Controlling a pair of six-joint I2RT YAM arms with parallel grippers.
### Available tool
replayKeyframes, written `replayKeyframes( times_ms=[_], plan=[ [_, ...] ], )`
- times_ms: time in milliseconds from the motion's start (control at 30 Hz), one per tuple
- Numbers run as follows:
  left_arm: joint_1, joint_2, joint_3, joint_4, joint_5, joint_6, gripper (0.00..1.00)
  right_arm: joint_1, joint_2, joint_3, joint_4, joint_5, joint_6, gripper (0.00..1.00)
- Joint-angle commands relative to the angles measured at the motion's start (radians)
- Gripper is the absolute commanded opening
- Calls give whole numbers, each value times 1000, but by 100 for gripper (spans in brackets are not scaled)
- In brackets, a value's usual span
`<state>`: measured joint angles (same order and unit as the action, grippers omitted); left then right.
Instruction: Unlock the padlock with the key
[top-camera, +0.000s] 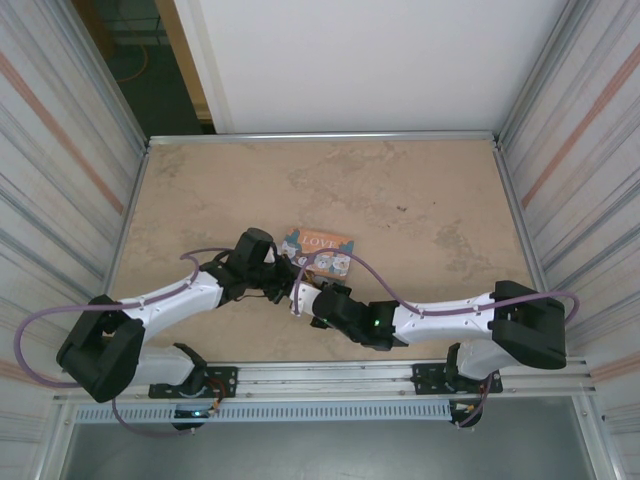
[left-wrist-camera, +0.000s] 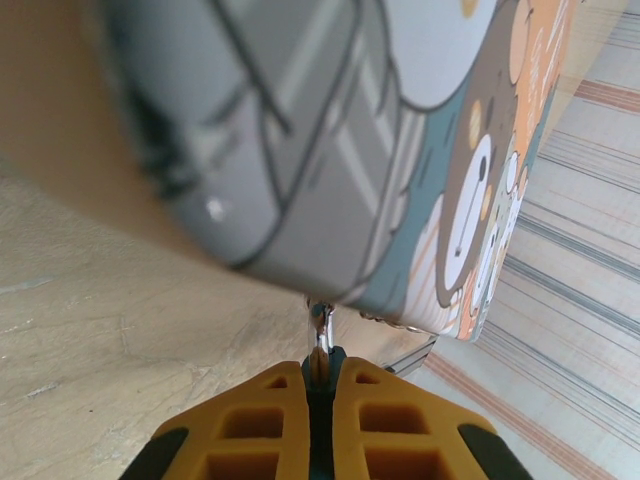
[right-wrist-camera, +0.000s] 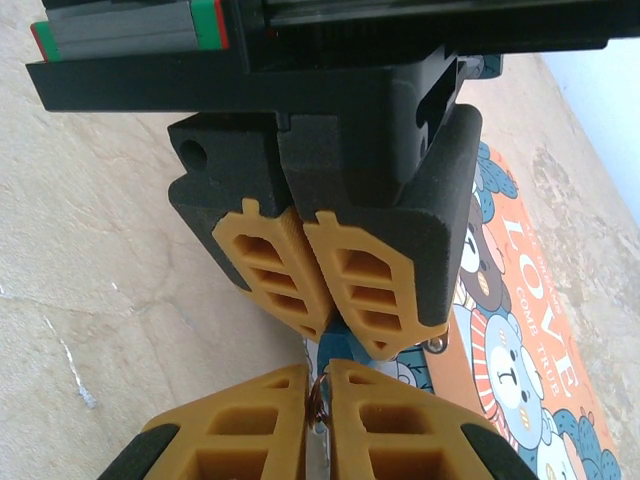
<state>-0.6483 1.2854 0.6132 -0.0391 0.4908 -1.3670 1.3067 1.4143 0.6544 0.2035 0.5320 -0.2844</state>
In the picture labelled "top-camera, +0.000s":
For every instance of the orange LOVE bear tin box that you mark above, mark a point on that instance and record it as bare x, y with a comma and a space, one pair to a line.
320, 242

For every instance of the translucent corrugated side panel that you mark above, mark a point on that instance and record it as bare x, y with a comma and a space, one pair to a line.
600, 150
40, 150

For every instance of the brown wooden cabinet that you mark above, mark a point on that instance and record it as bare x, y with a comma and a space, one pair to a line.
102, 25

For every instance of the wide aluminium table rail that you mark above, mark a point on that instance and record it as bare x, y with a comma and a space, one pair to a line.
325, 377

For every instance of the narrow aluminium table rail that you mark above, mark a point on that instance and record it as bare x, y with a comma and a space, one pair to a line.
325, 137

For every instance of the aluminium side rail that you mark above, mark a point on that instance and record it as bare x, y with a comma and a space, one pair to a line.
137, 180
506, 175

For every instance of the wooden door frame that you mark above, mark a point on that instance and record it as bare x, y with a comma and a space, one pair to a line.
187, 65

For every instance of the aluminium frame post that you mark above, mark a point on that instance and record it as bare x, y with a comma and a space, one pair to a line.
119, 85
536, 75
592, 440

